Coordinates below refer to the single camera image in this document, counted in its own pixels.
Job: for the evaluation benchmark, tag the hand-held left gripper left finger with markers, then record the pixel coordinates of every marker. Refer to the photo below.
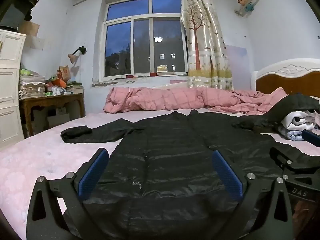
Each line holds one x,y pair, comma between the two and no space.
92,175

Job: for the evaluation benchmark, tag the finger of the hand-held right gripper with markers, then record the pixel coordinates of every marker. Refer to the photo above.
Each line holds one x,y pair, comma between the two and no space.
312,138
281,156

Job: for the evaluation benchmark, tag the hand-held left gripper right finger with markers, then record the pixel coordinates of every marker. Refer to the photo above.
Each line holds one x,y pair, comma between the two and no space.
227,177

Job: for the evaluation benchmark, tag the black down jacket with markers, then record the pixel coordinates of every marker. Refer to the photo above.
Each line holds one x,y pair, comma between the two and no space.
162,155

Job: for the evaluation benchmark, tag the pile of folded clothes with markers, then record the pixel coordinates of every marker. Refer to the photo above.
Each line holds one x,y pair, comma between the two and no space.
297,122

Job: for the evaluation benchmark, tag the dark cloth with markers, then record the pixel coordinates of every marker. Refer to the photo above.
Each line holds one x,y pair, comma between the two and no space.
295,102

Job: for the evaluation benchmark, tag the bed with pink sheet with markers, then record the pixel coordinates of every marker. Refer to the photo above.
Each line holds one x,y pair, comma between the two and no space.
37,155

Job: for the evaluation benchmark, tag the cardboard box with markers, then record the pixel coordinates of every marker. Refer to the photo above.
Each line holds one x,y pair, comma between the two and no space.
58,120

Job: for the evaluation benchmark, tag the white and wooden headboard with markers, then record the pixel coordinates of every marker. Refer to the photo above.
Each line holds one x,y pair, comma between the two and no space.
282,80

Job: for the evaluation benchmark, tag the stack of books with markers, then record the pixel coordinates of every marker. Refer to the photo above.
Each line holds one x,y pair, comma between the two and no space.
75,89

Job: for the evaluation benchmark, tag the wooden desk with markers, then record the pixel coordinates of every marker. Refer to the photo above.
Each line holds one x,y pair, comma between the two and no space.
50,98

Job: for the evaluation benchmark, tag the orange plush toy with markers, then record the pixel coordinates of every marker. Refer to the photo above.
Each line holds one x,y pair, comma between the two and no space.
59,82

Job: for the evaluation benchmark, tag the pink checked quilt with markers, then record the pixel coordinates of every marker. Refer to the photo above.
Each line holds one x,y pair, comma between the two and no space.
162,100

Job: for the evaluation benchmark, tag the brown paper bag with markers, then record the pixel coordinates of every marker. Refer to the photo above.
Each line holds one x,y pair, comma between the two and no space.
64,72

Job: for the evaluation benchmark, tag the stack of papers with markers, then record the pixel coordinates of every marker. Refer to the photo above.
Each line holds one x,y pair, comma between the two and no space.
30,87

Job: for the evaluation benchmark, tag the white cabinet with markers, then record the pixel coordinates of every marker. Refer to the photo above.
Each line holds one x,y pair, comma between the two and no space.
10,85

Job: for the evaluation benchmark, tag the books on windowsill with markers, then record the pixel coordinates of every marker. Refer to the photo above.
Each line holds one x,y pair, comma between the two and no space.
165,71

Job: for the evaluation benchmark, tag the tree print curtain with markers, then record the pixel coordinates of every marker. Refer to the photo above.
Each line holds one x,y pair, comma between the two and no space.
200,42

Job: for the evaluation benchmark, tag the white framed window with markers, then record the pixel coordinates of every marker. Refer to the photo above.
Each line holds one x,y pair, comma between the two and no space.
142,45

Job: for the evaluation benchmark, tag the small doll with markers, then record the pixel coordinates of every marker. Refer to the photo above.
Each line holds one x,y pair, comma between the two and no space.
246,2

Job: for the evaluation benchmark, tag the cardboard sheet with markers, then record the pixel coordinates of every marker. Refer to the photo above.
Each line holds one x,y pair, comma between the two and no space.
30,28

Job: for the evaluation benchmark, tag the dark bag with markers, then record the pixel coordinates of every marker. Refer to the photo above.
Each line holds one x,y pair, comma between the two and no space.
17,10

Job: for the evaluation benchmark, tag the pink wall lamp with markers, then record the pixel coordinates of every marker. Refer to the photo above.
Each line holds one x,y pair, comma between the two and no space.
72,58

